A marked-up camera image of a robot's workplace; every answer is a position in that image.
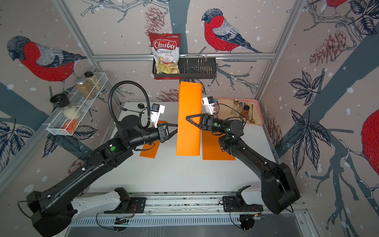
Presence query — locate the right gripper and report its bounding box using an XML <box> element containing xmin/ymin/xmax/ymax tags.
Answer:
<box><xmin>186</xmin><ymin>117</ymin><xmax>229</xmax><ymax>137</ymax></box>

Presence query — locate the orange paper sheet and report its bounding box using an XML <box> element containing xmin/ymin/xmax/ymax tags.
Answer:
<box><xmin>202</xmin><ymin>131</ymin><xmax>236</xmax><ymax>161</ymax></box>
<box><xmin>176</xmin><ymin>82</ymin><xmax>202</xmax><ymax>156</ymax></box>
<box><xmin>139</xmin><ymin>120</ymin><xmax>168</xmax><ymax>159</ymax></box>

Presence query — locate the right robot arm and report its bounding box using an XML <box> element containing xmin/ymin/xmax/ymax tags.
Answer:
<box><xmin>186</xmin><ymin>114</ymin><xmax>300</xmax><ymax>214</ymax></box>

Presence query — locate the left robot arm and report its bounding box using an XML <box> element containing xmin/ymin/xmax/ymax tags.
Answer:
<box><xmin>26</xmin><ymin>115</ymin><xmax>177</xmax><ymax>237</ymax></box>

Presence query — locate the black spoon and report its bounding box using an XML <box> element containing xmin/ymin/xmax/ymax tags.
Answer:
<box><xmin>138</xmin><ymin>103</ymin><xmax>146</xmax><ymax>109</ymax></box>

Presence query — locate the small amber bottle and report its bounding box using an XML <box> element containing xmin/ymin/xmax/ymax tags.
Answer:
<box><xmin>240</xmin><ymin>105</ymin><xmax>250</xmax><ymax>118</ymax></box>

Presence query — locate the black fork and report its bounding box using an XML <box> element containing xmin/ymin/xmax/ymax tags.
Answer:
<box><xmin>120</xmin><ymin>107</ymin><xmax>146</xmax><ymax>114</ymax></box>

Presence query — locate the pink tray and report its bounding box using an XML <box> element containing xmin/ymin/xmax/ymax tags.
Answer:
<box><xmin>214</xmin><ymin>97</ymin><xmax>264</xmax><ymax>126</ymax></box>

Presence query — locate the red cassava chips bag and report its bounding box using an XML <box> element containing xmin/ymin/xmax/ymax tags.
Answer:
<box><xmin>149</xmin><ymin>33</ymin><xmax>180</xmax><ymax>80</ymax></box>

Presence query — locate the brown spice jar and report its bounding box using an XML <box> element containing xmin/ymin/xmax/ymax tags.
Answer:
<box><xmin>76</xmin><ymin>78</ymin><xmax>95</xmax><ymax>99</ymax></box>

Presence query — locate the tan spice jar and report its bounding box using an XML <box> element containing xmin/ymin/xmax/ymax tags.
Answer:
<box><xmin>84</xmin><ymin>71</ymin><xmax>102</xmax><ymax>90</ymax></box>

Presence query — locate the small red packet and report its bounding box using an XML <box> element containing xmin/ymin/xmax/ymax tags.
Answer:
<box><xmin>62</xmin><ymin>119</ymin><xmax>78</xmax><ymax>133</ymax></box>

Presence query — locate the black lid rice jar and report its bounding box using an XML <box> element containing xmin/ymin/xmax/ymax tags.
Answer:
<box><xmin>50</xmin><ymin>93</ymin><xmax>82</xmax><ymax>121</ymax></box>

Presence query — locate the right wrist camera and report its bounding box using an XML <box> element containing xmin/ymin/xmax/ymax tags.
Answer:
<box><xmin>202</xmin><ymin>96</ymin><xmax>215</xmax><ymax>115</ymax></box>

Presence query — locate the black wire wall basket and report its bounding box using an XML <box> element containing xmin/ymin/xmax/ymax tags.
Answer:
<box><xmin>152</xmin><ymin>56</ymin><xmax>217</xmax><ymax>80</ymax></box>

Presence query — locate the left black corrugated cable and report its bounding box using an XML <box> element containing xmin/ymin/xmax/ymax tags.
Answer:
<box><xmin>108</xmin><ymin>80</ymin><xmax>152</xmax><ymax>129</ymax></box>

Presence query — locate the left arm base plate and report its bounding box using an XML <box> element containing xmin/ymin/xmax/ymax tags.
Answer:
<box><xmin>104</xmin><ymin>197</ymin><xmax>147</xmax><ymax>214</ymax></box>

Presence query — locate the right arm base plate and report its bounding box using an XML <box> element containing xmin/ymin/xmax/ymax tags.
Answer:
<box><xmin>219</xmin><ymin>196</ymin><xmax>264</xmax><ymax>212</ymax></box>

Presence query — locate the clear acrylic wall shelf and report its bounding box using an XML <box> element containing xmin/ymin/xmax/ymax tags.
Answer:
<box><xmin>47</xmin><ymin>73</ymin><xmax>108</xmax><ymax>136</ymax></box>

